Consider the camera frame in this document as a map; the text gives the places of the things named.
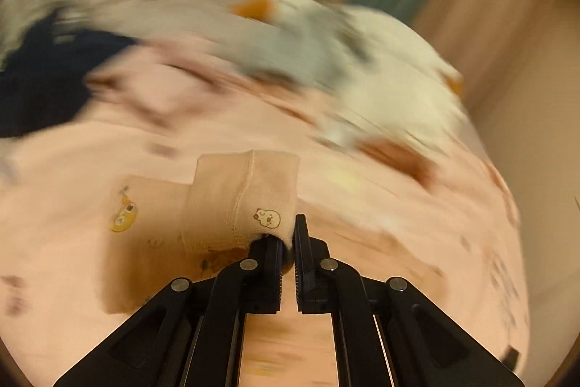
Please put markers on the grey cloth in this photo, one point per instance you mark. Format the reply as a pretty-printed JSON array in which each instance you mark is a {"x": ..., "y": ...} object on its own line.
[{"x": 285, "y": 47}]

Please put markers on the peach cartoon print garment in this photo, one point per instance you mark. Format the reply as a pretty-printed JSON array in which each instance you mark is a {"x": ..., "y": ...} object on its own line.
[{"x": 222, "y": 196}]

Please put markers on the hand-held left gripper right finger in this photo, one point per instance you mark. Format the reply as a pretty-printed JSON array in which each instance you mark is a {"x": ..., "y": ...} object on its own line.
[{"x": 306, "y": 278}]

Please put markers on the pink floral bed sheet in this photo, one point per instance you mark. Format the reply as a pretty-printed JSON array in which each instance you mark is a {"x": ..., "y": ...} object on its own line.
[{"x": 136, "y": 119}]

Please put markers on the navy blue cloth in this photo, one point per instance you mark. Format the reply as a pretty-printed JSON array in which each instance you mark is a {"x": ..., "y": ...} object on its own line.
[{"x": 40, "y": 74}]

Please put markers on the yellow orange cloth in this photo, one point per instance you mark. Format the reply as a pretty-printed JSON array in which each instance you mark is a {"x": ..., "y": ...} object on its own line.
[{"x": 251, "y": 7}]

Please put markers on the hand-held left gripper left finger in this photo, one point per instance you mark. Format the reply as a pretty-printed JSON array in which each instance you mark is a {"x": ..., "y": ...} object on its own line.
[{"x": 265, "y": 278}]

